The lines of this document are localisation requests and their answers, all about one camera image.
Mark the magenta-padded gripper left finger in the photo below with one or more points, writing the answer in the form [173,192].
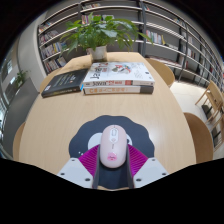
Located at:
[75,171]

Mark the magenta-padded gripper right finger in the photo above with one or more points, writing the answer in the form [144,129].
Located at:
[151,171]

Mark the pink white computer mouse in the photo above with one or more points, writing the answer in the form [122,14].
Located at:
[113,146]

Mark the dark cloud-shaped mouse pad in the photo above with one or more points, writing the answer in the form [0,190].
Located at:
[83,136]

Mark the round-backed wooden chair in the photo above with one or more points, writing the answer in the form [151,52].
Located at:
[17,143]
[163,71]
[200,140]

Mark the black book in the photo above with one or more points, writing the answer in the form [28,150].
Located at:
[65,83]

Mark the white book with dark spine end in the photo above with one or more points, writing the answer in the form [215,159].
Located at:
[113,90]

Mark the light wooden slatted chairs group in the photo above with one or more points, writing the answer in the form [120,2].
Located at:
[213,103]

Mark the white book with picture cover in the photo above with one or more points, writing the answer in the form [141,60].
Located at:
[116,71]

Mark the green floor plant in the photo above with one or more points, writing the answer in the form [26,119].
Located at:
[21,78]

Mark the grey shelf unit with books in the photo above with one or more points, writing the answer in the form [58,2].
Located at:
[160,36]

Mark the green potted plant white pot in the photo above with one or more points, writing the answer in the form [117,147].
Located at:
[100,31]

